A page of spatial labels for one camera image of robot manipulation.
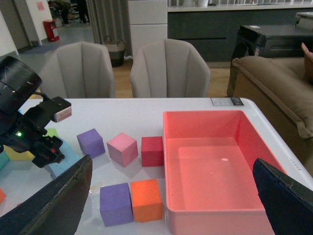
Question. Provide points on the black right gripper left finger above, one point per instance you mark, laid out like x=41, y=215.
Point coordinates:
x=56, y=209

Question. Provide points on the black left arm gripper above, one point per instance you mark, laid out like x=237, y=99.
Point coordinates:
x=24, y=134

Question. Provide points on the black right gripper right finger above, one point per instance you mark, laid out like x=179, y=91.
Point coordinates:
x=288, y=203

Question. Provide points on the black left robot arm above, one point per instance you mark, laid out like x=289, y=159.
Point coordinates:
x=18, y=83

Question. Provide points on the green foam cube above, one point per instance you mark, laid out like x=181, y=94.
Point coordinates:
x=51, y=132

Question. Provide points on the yellow foam cube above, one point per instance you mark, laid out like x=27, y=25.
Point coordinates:
x=16, y=156

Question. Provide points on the far purple foam cube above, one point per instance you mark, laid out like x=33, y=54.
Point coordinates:
x=91, y=143

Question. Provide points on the purple foam cube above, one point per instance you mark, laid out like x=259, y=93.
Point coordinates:
x=116, y=205
x=91, y=143

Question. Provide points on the cyan plastic bin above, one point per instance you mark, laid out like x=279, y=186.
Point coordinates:
x=4, y=159

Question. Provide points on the left orange foam cube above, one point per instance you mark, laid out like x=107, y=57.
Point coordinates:
x=2, y=195

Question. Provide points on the orange foam cube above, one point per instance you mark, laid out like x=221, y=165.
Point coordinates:
x=2, y=195
x=146, y=201

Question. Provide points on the near purple foam cube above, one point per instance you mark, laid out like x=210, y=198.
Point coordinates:
x=116, y=205

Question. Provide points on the pink foam cube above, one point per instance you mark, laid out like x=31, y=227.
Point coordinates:
x=122, y=149

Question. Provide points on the pink plastic bin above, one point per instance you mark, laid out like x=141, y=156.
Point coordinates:
x=210, y=189

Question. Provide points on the left grey chair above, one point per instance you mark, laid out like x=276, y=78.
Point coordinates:
x=78, y=70

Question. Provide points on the grey chair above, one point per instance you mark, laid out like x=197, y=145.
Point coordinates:
x=169, y=68
x=78, y=70

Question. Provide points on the right orange foam cube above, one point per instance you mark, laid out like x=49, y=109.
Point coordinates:
x=146, y=201

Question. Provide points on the dark red foam cube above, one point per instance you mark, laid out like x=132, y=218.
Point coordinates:
x=152, y=151

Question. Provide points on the brown sofa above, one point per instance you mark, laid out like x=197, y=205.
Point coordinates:
x=279, y=88

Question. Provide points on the red fire extinguisher box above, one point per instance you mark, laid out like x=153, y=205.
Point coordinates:
x=51, y=30

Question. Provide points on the table label sticker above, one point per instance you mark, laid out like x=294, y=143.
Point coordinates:
x=226, y=101

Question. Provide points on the person in background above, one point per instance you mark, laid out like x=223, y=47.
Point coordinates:
x=63, y=8

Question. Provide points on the right grey chair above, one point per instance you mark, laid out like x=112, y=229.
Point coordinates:
x=169, y=68

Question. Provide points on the white cabinet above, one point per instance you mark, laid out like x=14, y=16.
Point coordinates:
x=148, y=22

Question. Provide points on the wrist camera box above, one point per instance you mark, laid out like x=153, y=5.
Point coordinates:
x=55, y=110

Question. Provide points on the woven basket with handles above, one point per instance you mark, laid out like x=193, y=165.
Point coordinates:
x=116, y=49

